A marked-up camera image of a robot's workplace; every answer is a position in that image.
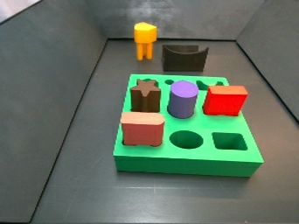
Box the red cube block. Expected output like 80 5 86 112
201 86 248 116

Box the green shape sorter board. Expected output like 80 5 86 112
113 74 264 177

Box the black curved holder block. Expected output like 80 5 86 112
162 45 209 72

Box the pink rounded rectangular block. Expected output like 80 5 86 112
120 112 164 146

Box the yellow three prong block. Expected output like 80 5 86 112
134 22 157 60

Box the brown star block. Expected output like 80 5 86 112
129 80 161 113

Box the purple cylinder block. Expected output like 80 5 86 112
168 80 198 119

